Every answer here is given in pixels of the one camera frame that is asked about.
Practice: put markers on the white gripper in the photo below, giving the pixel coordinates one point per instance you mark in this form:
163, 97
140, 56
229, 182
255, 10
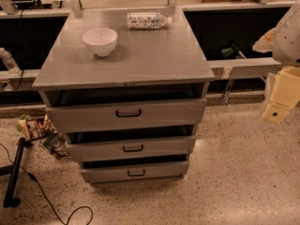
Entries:
287, 42

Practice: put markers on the grey drawer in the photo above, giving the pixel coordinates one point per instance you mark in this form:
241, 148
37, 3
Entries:
146, 114
135, 172
142, 148

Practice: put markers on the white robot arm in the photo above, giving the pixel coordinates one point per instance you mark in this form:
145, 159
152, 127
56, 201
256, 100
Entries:
283, 42

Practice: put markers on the grey top drawer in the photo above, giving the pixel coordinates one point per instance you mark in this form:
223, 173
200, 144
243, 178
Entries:
146, 114

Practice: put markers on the grey bottom drawer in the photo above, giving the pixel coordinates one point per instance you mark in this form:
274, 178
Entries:
135, 172

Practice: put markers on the grey drawer cabinet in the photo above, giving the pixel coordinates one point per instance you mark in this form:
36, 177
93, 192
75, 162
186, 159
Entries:
164, 64

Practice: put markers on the green black tool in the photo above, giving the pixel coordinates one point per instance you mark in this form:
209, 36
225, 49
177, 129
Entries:
233, 49

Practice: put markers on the clear plastic water bottle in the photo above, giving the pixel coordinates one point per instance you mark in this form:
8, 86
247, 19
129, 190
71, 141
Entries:
147, 20

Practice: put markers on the white ceramic bowl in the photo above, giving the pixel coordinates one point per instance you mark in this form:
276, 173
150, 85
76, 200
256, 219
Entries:
100, 41

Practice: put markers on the green snack bag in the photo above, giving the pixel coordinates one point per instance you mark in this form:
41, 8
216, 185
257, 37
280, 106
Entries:
56, 145

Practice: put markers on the brown snack bag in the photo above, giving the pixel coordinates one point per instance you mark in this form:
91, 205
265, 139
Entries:
35, 128

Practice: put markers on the clear bottle at left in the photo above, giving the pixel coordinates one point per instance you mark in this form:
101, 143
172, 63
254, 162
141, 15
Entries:
10, 63

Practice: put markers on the black stand leg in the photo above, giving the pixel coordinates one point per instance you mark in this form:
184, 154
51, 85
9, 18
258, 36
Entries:
13, 172

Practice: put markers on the grey metal rail frame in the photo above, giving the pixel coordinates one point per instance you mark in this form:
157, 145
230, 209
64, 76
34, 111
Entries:
254, 67

